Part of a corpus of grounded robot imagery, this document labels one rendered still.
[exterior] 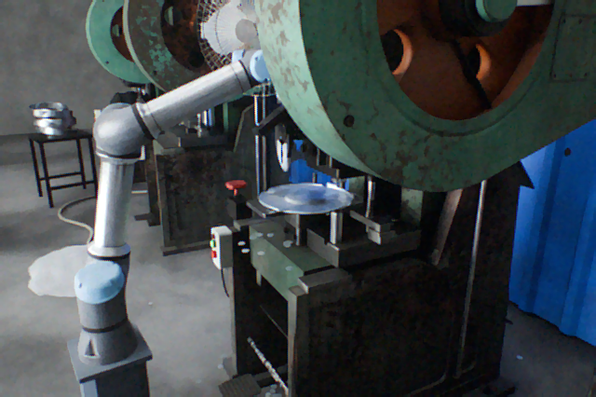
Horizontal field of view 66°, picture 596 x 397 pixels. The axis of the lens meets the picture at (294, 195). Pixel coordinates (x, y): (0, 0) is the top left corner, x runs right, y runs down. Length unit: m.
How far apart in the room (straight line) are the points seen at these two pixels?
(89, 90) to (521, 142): 7.10
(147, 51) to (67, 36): 5.28
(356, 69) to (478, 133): 0.37
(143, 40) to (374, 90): 1.80
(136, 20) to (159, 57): 0.20
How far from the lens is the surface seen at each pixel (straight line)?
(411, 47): 1.06
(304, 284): 1.23
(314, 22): 0.83
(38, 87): 7.81
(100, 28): 4.25
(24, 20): 7.80
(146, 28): 2.56
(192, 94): 1.14
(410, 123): 0.98
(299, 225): 1.40
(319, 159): 1.37
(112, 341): 1.33
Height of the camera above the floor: 1.23
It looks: 18 degrees down
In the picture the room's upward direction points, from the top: straight up
